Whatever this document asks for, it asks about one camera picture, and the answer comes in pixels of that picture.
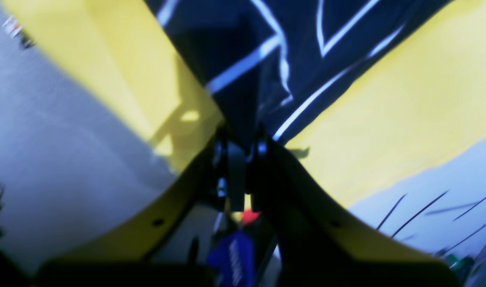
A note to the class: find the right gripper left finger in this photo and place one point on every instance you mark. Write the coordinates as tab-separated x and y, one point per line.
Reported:
213	182

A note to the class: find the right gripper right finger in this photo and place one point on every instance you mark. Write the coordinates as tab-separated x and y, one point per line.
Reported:
316	235

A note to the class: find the navy white striped T-shirt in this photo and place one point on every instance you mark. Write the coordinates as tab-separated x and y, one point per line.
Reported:
277	64

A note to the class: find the blue black bar clamp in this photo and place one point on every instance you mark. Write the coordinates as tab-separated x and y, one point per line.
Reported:
232	253

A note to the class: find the yellow table cloth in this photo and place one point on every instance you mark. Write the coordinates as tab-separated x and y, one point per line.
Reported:
420	106

